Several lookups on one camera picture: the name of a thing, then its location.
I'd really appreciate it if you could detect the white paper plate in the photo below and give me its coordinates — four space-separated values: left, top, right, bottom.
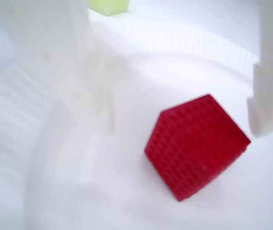
0 9 273 230

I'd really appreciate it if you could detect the red cube block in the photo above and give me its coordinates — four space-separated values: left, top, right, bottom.
143 93 251 202

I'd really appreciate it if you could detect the pale yellow foam block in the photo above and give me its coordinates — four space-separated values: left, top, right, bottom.
88 0 130 17

